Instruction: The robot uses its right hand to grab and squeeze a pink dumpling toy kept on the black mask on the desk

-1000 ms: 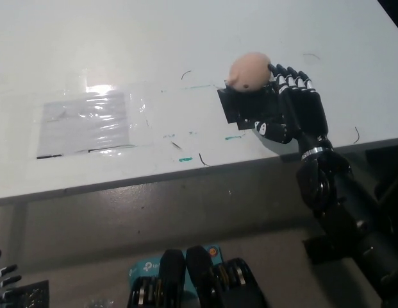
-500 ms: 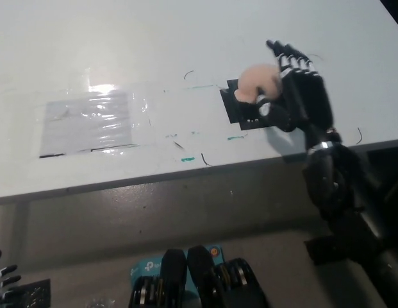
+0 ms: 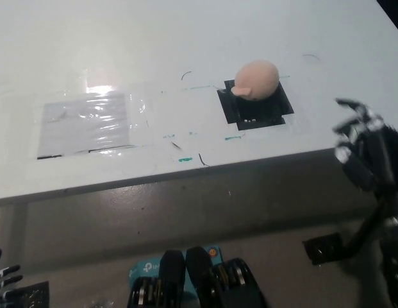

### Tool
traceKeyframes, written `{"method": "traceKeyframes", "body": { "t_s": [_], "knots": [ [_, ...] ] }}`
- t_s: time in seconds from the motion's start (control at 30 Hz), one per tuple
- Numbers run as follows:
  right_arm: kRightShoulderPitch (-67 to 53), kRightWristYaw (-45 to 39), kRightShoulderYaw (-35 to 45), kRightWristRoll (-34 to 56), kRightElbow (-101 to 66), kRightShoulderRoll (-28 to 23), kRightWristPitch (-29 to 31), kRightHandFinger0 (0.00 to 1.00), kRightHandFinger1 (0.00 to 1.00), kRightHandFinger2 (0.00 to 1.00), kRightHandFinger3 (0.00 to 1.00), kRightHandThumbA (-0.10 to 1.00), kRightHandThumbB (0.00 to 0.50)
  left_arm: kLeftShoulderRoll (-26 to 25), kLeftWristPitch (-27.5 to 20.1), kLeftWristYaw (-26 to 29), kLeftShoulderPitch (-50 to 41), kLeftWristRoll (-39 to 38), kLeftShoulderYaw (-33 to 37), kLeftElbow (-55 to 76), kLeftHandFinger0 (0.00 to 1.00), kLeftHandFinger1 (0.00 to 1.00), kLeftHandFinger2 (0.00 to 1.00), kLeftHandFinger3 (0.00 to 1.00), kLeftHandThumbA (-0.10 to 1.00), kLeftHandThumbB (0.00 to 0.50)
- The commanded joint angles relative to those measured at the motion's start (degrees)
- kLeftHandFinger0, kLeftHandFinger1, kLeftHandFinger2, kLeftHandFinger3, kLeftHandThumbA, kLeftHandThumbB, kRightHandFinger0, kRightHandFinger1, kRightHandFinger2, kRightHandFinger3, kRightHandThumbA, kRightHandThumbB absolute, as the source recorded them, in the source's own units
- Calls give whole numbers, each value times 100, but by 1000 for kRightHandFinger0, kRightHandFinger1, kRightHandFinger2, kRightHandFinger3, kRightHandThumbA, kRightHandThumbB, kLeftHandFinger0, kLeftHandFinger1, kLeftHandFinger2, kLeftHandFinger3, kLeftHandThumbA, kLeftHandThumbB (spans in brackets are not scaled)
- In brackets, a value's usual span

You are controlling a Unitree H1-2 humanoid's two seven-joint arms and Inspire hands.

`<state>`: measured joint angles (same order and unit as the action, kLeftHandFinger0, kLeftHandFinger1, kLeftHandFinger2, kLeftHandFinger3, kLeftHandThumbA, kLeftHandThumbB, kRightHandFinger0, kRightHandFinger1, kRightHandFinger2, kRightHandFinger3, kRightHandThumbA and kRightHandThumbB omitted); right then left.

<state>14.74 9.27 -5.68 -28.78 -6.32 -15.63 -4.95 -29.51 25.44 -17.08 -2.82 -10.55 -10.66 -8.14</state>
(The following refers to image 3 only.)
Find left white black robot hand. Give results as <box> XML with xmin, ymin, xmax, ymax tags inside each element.
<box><xmin>0</xmin><ymin>247</ymin><xmax>24</xmax><ymax>301</ymax></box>

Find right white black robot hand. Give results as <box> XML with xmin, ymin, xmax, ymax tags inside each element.
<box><xmin>332</xmin><ymin>97</ymin><xmax>398</xmax><ymax>201</ymax></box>

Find pink dumpling squeeze toy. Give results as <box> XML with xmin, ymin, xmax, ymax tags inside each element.
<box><xmin>230</xmin><ymin>60</ymin><xmax>280</xmax><ymax>101</ymax></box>

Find black square mask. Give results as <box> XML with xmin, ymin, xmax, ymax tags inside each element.
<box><xmin>216</xmin><ymin>78</ymin><xmax>295</xmax><ymax>132</ymax></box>

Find black floor tape patch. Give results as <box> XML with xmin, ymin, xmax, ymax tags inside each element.
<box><xmin>3</xmin><ymin>281</ymin><xmax>51</xmax><ymax>308</ymax></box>
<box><xmin>301</xmin><ymin>232</ymin><xmax>345</xmax><ymax>266</ymax></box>

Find laminated white paper sheet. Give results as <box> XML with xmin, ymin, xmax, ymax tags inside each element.
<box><xmin>36</xmin><ymin>92</ymin><xmax>136</xmax><ymax>161</ymax></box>

